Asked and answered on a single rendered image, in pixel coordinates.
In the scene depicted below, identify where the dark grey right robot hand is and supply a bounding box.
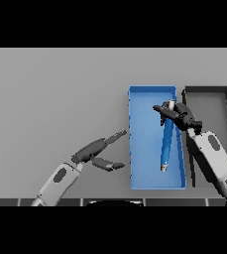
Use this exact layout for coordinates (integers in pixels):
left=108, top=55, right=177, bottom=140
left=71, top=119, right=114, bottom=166
left=152, top=101, right=203, bottom=135

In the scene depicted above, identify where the dark grey bin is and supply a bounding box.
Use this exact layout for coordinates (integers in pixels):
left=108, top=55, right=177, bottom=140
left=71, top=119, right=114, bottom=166
left=181, top=85, right=227, bottom=189

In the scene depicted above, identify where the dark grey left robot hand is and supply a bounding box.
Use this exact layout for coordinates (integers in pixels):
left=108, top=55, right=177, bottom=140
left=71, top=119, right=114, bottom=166
left=70, top=129, right=128, bottom=173

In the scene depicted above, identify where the blue pipe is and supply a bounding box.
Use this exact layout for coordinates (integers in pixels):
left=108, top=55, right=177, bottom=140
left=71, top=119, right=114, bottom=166
left=160, top=99, right=176, bottom=173

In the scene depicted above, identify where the blue bin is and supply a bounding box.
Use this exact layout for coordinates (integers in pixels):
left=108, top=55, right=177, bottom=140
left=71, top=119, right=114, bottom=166
left=128, top=85, right=187, bottom=191

